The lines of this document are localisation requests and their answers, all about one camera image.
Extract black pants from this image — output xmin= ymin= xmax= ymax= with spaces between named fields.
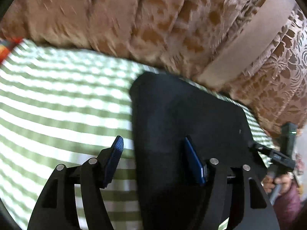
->
xmin=130 ymin=72 xmax=254 ymax=229

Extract maroon sleeve forearm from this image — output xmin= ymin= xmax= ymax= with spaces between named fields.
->
xmin=273 ymin=182 xmax=301 ymax=229

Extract person's right hand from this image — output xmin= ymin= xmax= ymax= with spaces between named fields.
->
xmin=262 ymin=173 xmax=292 ymax=196

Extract floral cream quilt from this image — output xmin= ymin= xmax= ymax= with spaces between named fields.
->
xmin=292 ymin=129 xmax=306 ymax=186

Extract green white checkered bedsheet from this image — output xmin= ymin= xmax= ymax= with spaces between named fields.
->
xmin=0 ymin=38 xmax=276 ymax=230

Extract beige curtain tie band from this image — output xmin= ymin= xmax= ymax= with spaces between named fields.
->
xmin=196 ymin=0 xmax=296 ymax=87

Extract colourful plaid pillow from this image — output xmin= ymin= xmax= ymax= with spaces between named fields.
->
xmin=0 ymin=37 xmax=23 ymax=63

